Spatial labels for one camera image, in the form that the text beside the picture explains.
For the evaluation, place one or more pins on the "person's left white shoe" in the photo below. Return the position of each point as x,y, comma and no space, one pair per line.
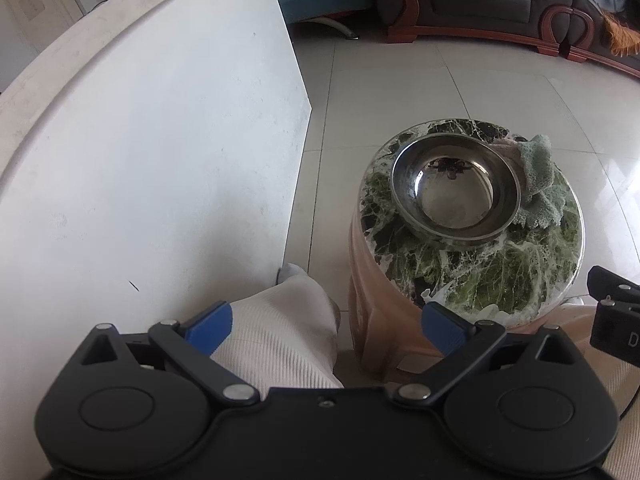
292,272

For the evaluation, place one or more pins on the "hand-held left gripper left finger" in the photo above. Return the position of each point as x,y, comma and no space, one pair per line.
210,322

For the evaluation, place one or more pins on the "pink and green cleaning cloth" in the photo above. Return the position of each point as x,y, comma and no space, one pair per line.
537,170

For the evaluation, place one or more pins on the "person's left leg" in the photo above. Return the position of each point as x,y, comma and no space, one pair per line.
280,330

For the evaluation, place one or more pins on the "stainless steel bowl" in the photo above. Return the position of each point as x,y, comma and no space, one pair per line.
450,200

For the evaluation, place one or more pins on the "green marble top stool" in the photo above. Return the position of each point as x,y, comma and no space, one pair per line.
500,280

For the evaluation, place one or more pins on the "white panelled door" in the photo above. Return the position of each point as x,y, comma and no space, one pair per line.
35,10

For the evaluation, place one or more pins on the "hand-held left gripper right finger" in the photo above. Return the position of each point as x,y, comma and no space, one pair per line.
440,330

